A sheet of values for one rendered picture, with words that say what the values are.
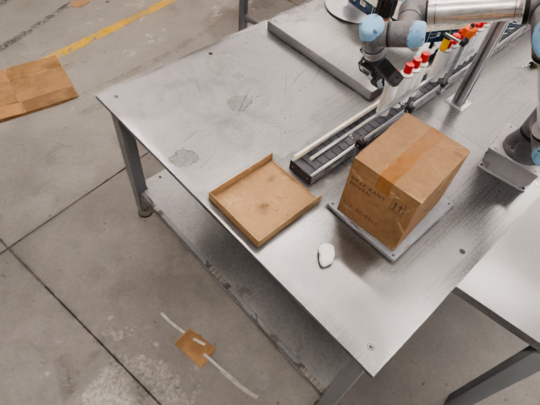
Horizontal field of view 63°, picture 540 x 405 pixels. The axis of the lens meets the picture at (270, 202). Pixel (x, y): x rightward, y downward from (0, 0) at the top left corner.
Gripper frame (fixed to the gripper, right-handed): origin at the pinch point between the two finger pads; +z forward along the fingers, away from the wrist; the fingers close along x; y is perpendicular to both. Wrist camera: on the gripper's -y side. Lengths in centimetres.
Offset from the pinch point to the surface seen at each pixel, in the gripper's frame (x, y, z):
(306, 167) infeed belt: 41.4, -0.9, -2.4
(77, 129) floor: 111, 160, 61
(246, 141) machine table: 49, 26, -1
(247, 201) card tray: 65, 3, -10
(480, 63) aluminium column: -39.3, -14.8, 23.3
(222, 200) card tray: 71, 9, -14
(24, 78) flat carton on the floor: 115, 225, 59
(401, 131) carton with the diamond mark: 14.3, -21.5, -14.8
